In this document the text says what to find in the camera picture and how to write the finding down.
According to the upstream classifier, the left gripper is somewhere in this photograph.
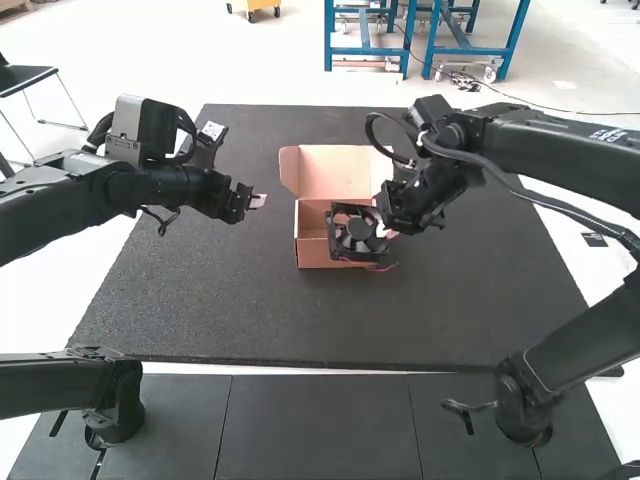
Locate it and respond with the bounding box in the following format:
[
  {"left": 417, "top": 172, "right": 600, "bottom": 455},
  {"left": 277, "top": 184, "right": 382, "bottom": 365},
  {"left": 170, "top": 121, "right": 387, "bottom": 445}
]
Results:
[{"left": 191, "top": 167, "right": 270, "bottom": 227}]

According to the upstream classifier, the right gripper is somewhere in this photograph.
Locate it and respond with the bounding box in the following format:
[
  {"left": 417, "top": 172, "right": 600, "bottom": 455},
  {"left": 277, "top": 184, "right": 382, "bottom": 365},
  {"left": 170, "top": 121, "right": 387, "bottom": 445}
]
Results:
[{"left": 374, "top": 174, "right": 447, "bottom": 241}]

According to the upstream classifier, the black square fan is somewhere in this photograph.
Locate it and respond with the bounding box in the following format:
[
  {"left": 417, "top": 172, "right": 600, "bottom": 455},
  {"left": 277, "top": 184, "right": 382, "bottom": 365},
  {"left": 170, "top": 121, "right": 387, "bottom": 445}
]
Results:
[{"left": 325, "top": 200, "right": 402, "bottom": 274}]

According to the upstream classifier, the cardboard box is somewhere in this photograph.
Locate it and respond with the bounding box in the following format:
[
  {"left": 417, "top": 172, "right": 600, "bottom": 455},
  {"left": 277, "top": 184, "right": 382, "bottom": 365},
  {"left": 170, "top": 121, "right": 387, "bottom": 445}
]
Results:
[{"left": 277, "top": 143, "right": 401, "bottom": 271}]

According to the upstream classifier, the black mat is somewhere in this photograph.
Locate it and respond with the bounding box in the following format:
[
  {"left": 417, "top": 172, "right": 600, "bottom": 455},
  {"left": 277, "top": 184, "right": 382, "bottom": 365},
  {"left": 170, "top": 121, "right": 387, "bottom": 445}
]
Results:
[{"left": 65, "top": 103, "right": 627, "bottom": 378}]

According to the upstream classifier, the blue workbench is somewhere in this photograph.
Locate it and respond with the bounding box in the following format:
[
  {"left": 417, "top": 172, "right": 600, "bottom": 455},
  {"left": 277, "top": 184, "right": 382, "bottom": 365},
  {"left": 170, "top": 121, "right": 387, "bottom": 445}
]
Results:
[
  {"left": 323, "top": 0, "right": 417, "bottom": 81},
  {"left": 421, "top": 0, "right": 532, "bottom": 82}
]

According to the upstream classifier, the yellow wheeled cart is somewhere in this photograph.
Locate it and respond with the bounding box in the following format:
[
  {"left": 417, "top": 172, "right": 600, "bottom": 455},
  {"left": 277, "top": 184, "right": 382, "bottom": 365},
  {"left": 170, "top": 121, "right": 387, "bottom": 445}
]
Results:
[{"left": 225, "top": 0, "right": 283, "bottom": 24}]

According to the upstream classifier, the dark base panel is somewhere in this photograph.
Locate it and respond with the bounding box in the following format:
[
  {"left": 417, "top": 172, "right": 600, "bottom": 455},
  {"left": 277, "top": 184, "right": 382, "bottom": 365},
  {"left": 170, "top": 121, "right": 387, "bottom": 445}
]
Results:
[
  {"left": 6, "top": 372, "right": 234, "bottom": 480},
  {"left": 406, "top": 372, "right": 624, "bottom": 480},
  {"left": 214, "top": 373, "right": 424, "bottom": 480}
]

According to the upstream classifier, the black chair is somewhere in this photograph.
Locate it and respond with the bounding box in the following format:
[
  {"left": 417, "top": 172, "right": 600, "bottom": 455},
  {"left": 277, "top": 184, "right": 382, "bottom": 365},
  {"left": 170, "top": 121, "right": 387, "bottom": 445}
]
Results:
[{"left": 0, "top": 51, "right": 91, "bottom": 179}]

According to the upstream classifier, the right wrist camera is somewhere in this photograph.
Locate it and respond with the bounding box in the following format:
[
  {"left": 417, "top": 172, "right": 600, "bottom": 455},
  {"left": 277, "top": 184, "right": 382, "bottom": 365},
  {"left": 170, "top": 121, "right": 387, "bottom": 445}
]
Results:
[{"left": 391, "top": 158, "right": 426, "bottom": 187}]

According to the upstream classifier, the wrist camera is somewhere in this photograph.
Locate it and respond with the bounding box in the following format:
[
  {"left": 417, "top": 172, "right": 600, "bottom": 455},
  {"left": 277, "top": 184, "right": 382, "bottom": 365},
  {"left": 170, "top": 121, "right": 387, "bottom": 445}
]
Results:
[
  {"left": 391, "top": 158, "right": 426, "bottom": 187},
  {"left": 192, "top": 119, "right": 230, "bottom": 171}
]

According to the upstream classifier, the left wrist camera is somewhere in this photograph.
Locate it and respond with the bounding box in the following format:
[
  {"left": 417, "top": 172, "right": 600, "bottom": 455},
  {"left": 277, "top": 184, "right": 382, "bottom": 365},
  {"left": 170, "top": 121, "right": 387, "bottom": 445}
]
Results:
[{"left": 192, "top": 119, "right": 230, "bottom": 171}]

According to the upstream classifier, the black cable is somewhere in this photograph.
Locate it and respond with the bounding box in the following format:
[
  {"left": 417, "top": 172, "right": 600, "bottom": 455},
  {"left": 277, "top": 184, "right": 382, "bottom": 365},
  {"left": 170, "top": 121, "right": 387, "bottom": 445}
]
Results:
[
  {"left": 141, "top": 204, "right": 182, "bottom": 238},
  {"left": 364, "top": 111, "right": 419, "bottom": 169},
  {"left": 419, "top": 130, "right": 640, "bottom": 262}
]

